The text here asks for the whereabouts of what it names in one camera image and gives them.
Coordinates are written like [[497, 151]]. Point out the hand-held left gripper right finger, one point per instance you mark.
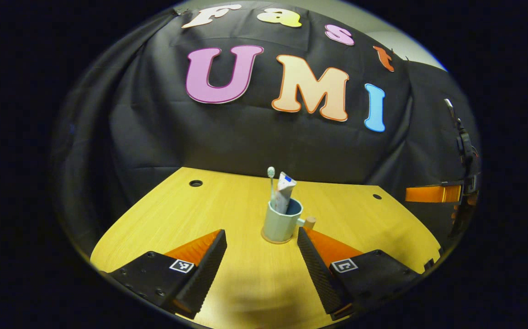
[[319, 269]]

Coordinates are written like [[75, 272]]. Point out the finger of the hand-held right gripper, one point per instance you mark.
[[430, 193]]

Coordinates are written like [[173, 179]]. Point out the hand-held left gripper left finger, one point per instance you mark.
[[207, 269]]

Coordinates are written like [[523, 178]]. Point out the round wooden coaster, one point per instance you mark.
[[266, 239]]

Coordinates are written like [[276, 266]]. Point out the white toothpaste tube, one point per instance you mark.
[[284, 192]]

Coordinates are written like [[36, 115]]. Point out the white toothbrush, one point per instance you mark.
[[271, 183]]

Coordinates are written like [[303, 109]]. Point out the wooden desktop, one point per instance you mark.
[[373, 228]]

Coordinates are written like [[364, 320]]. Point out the black backdrop cloth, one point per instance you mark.
[[245, 137]]

